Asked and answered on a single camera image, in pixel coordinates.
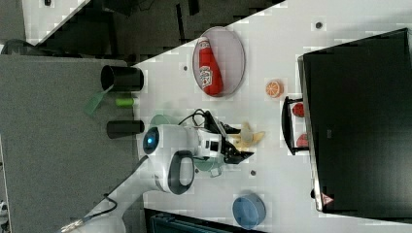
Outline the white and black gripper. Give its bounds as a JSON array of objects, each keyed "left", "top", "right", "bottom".
[{"left": 194, "top": 111, "right": 253, "bottom": 164}]

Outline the yellow plush peeled banana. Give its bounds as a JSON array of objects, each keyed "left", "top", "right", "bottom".
[{"left": 230, "top": 122, "right": 265, "bottom": 151}]

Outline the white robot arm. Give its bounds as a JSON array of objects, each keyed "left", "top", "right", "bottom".
[{"left": 56, "top": 109, "right": 253, "bottom": 233}]

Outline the black and silver toaster oven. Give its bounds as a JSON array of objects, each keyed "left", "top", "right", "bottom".
[{"left": 297, "top": 28, "right": 412, "bottom": 223}]

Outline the red plush ketchup bottle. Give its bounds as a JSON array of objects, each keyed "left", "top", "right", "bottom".
[{"left": 198, "top": 37, "right": 223, "bottom": 96}]

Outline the green colander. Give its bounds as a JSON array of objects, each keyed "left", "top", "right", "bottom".
[{"left": 150, "top": 115, "right": 179, "bottom": 127}]

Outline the plush orange slice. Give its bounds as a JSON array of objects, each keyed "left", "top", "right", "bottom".
[{"left": 265, "top": 80, "right": 284, "bottom": 98}]

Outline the blue cup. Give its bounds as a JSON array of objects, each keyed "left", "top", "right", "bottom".
[{"left": 232, "top": 193, "right": 266, "bottom": 230}]

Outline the grey round plate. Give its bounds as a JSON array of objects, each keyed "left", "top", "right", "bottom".
[{"left": 192, "top": 26, "right": 245, "bottom": 97}]

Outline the light red plush strawberry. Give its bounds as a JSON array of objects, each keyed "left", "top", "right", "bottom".
[{"left": 296, "top": 133, "right": 309, "bottom": 148}]

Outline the dark red plush strawberry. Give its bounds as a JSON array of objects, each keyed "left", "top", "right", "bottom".
[{"left": 292, "top": 103, "right": 304, "bottom": 117}]

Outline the green spatula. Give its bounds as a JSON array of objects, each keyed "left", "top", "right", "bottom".
[{"left": 84, "top": 85, "right": 136, "bottom": 116}]

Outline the small black cup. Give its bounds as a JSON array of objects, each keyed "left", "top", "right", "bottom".
[{"left": 106, "top": 120, "right": 145, "bottom": 139}]

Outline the large black cup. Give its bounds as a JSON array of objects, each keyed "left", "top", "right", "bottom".
[{"left": 100, "top": 65, "right": 145, "bottom": 92}]

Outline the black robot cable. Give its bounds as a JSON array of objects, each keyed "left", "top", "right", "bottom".
[{"left": 57, "top": 154, "right": 150, "bottom": 233}]

